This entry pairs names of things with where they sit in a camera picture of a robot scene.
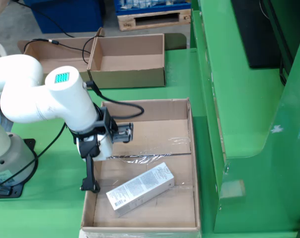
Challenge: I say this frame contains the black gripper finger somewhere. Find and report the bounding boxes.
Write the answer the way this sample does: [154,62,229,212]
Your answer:
[80,155,101,194]

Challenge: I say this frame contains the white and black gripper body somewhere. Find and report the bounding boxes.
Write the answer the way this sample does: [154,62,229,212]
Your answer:
[75,133,114,162]

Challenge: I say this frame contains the white printed product box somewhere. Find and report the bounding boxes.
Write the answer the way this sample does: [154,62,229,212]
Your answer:
[105,162,175,218]

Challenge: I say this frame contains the large shallow cardboard tray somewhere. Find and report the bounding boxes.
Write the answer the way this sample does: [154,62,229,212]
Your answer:
[80,98,202,238]

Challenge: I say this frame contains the open brown cardboard box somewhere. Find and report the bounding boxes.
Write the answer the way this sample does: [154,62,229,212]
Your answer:
[17,27,105,84]
[87,33,166,89]

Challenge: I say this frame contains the wooden pallet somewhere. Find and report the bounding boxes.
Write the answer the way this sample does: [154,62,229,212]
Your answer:
[117,8,192,32]

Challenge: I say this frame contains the beige tape patch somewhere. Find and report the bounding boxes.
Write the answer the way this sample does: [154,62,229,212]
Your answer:
[218,179,247,199]

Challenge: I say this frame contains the large blue container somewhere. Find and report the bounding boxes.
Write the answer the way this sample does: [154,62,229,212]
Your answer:
[23,0,103,34]

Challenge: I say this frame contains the blue crate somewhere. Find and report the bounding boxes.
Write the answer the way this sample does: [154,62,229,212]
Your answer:
[114,0,192,13]

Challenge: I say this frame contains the green metal cabinet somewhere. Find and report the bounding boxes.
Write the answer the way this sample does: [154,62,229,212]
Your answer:
[189,0,300,234]

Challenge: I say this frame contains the black flat monitor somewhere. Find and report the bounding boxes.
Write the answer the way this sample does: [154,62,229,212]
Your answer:
[230,0,294,69]

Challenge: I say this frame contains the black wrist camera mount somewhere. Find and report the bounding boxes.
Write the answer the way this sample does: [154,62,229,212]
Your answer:
[94,104,135,145]

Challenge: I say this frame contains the long black robot cable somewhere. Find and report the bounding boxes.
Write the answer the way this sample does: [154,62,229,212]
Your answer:
[0,123,67,193]

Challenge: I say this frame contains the short looped black cable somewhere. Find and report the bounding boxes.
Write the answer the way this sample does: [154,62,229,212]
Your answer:
[86,80,145,119]

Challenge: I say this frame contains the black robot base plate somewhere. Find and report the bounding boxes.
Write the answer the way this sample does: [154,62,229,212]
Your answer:
[0,138,39,199]

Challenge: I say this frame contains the black cable with metal connector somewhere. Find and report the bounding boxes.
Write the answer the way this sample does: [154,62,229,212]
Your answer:
[11,0,96,64]

